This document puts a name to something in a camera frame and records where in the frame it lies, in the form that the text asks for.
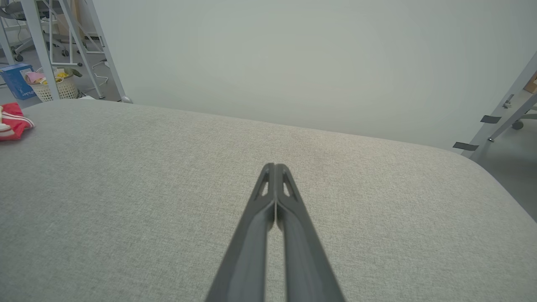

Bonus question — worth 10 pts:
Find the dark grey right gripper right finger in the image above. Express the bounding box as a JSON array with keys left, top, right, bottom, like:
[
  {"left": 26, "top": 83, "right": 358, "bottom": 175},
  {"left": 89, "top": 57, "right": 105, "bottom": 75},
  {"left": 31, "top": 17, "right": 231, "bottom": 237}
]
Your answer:
[{"left": 276, "top": 164, "right": 347, "bottom": 302}]

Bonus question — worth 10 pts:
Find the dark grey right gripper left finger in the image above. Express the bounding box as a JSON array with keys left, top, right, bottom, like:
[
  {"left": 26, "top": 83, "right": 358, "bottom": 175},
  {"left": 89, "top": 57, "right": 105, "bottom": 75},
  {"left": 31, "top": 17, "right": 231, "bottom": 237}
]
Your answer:
[{"left": 206, "top": 163, "right": 276, "bottom": 302}]

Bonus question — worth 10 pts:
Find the red and white jersey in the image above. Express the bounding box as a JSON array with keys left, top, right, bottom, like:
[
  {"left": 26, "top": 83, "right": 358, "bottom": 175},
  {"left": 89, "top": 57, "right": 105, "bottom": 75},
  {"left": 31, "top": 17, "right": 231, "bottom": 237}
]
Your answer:
[{"left": 0, "top": 102, "right": 35, "bottom": 141}]

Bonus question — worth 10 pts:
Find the white plastic laundry basket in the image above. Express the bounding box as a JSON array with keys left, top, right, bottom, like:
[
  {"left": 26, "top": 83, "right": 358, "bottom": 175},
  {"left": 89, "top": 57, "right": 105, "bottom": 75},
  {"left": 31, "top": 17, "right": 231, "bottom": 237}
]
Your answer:
[{"left": 25, "top": 67, "right": 80, "bottom": 102}]

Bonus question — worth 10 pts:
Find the yellow toy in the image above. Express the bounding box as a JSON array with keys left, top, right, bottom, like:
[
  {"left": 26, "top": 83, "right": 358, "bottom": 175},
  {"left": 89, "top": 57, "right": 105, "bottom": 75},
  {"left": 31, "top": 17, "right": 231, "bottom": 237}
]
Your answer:
[{"left": 42, "top": 72, "right": 70, "bottom": 84}]

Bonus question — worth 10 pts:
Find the blue cardboard box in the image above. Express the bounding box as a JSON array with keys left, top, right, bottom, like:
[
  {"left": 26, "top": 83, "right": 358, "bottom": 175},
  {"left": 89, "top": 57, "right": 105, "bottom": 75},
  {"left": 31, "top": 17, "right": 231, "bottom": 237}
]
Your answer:
[{"left": 0, "top": 63, "right": 37, "bottom": 100}]

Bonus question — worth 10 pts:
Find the grey office chair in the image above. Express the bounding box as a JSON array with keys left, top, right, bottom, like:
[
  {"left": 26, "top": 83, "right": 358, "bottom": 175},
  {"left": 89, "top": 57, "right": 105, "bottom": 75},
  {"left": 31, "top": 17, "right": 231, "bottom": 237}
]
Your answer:
[{"left": 0, "top": 0, "right": 70, "bottom": 62}]

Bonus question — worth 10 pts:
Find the grey metal frame leg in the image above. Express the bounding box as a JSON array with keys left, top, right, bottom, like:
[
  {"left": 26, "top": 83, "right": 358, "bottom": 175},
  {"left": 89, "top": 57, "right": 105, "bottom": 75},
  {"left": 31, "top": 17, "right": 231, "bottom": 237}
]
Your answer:
[{"left": 461, "top": 52, "right": 537, "bottom": 160}]

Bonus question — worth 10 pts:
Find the white metal frame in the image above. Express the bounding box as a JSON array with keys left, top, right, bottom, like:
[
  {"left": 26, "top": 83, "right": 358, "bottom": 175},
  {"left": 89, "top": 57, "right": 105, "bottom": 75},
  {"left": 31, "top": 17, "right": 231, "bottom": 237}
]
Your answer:
[{"left": 19, "top": 0, "right": 133, "bottom": 104}]

